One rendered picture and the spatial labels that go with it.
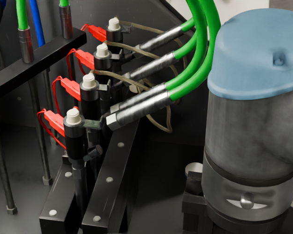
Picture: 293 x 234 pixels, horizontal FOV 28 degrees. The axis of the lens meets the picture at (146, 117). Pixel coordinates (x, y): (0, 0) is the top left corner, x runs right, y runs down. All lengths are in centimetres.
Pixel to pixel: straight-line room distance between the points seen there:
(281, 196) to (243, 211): 3
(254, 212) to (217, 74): 12
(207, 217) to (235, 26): 17
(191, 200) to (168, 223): 54
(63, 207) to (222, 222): 42
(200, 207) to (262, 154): 10
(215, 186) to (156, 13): 60
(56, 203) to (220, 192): 45
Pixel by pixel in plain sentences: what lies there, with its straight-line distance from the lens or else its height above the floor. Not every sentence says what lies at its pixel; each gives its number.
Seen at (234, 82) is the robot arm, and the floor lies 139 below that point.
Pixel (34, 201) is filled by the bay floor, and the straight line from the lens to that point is 108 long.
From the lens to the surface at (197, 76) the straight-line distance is 68.
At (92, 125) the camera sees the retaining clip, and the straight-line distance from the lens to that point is 76.
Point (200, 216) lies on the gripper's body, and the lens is 49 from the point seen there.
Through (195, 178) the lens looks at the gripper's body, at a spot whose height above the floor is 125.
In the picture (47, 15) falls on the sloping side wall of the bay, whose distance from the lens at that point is 106.
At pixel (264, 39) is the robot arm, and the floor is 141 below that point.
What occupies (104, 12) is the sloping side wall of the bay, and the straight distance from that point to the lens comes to 103.
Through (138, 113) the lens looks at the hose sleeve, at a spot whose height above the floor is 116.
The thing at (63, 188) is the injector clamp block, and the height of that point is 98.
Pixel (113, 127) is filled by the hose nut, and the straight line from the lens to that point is 74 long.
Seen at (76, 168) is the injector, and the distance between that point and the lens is 81.
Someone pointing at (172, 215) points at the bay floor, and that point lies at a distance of 103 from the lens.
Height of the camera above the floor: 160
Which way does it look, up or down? 39 degrees down
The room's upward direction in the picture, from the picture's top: straight up
